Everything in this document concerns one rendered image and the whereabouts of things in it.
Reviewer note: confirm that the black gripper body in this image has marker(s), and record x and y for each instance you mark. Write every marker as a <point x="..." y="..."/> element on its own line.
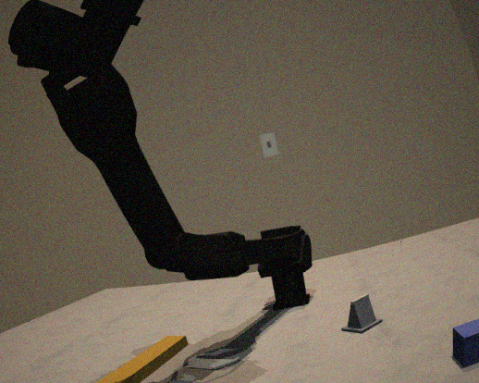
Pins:
<point x="117" y="13"/>

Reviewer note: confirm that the yellow bar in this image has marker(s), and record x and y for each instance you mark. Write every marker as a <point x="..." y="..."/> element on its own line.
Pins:
<point x="140" y="367"/>

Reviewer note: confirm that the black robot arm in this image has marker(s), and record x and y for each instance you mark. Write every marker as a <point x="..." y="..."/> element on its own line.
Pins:
<point x="99" y="117"/>

